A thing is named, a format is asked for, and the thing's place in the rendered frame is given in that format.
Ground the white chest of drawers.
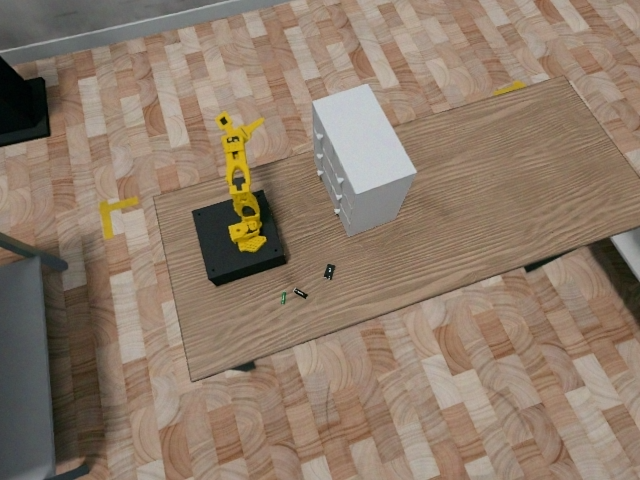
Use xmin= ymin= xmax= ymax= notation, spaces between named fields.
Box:
xmin=312 ymin=83 xmax=417 ymax=237

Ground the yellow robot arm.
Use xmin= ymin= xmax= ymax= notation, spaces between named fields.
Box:
xmin=221 ymin=132 xmax=267 ymax=252

